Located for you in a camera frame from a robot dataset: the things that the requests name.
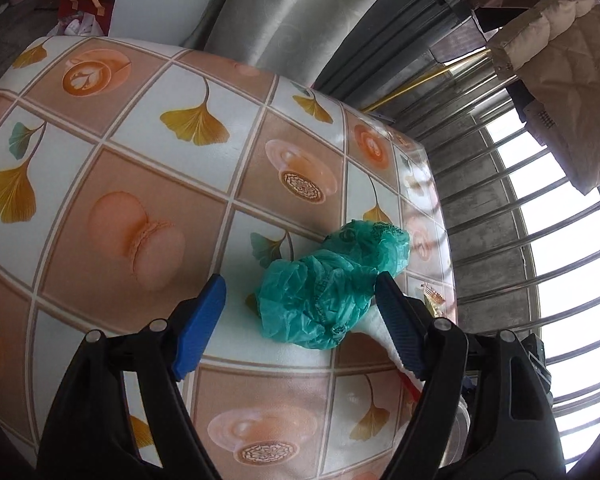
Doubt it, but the patterned orange tablecloth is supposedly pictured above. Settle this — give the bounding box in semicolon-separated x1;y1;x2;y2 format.
0;37;455;479

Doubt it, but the dark corrugated panel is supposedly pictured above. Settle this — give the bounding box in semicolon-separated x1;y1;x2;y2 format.
313;0;470;108

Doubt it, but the clear plastic cup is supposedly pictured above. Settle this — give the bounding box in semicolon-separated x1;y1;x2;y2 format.
440;398;470;467

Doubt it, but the beige quilted jacket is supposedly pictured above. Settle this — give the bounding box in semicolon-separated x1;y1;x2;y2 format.
468;0;600;194

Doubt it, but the metal balcony railing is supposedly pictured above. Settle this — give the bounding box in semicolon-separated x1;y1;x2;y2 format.
372;58;600;467

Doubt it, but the red gift bag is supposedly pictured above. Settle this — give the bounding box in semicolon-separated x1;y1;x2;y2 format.
58;0;114;36

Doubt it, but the crumpled green plastic bag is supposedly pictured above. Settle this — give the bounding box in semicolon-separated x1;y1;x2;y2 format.
254;220;411;350

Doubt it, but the yellow broom handle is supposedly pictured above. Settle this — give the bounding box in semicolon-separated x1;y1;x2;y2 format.
361;48;490;114

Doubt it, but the grey curtain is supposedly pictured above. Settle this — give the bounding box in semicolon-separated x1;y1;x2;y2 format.
183;0;377;84

